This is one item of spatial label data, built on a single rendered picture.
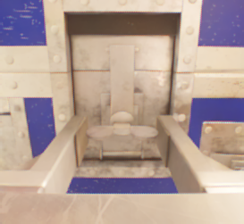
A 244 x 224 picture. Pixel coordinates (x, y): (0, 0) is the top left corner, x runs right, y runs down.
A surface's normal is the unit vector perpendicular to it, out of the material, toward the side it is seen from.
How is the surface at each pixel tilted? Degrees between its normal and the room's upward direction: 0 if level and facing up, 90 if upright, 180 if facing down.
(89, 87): 90
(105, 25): 90
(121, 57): 90
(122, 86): 90
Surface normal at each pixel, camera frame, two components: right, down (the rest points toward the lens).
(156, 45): 0.00, 0.26
